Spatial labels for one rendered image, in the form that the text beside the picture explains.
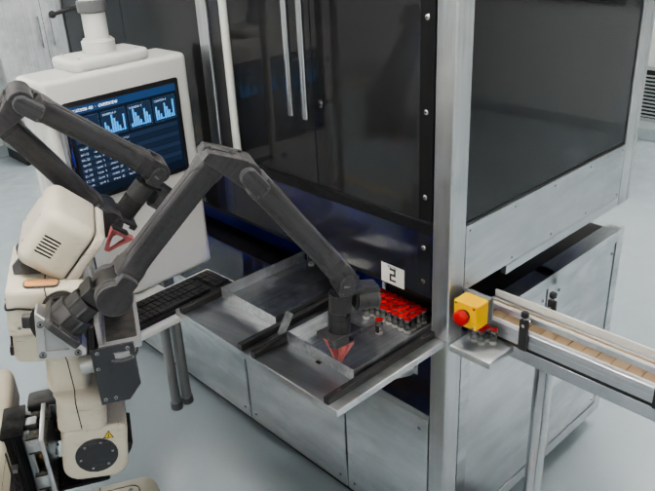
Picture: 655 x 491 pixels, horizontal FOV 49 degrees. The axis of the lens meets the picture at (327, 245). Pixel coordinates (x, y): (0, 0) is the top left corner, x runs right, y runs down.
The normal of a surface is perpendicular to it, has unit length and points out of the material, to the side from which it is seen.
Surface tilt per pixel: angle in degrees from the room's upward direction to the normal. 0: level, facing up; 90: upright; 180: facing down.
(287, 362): 0
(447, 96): 90
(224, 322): 0
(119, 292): 93
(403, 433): 90
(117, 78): 90
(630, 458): 0
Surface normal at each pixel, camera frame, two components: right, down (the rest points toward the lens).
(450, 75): -0.72, 0.33
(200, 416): -0.04, -0.90
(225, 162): 0.34, 0.43
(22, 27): 0.69, 0.29
